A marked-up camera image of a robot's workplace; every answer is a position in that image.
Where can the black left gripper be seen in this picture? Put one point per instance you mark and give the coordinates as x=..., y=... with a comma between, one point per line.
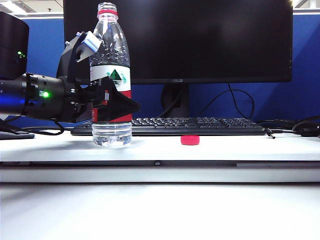
x=75, y=102

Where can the clear plastic water bottle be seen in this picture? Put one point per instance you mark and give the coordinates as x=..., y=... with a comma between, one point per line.
x=111, y=132

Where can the red bottle cap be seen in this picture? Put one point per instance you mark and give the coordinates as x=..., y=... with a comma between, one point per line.
x=190, y=140

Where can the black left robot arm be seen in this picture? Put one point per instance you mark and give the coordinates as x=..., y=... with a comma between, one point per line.
x=15, y=45

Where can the black monitor stand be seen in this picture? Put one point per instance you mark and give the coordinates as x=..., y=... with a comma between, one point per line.
x=175, y=100

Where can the black Logitech keyboard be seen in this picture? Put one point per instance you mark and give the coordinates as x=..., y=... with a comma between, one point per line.
x=195, y=126

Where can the dark grey cloth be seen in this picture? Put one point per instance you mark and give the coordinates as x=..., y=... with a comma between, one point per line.
x=15, y=135

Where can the black ASUS monitor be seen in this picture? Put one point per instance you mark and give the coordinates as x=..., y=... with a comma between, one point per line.
x=212, y=42

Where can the ceiling light panel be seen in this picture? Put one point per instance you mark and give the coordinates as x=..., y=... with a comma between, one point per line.
x=12, y=5

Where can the black Logitech mouse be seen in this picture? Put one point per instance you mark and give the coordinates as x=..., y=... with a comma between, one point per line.
x=311, y=132

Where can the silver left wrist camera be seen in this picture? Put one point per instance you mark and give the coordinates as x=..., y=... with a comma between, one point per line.
x=86, y=45

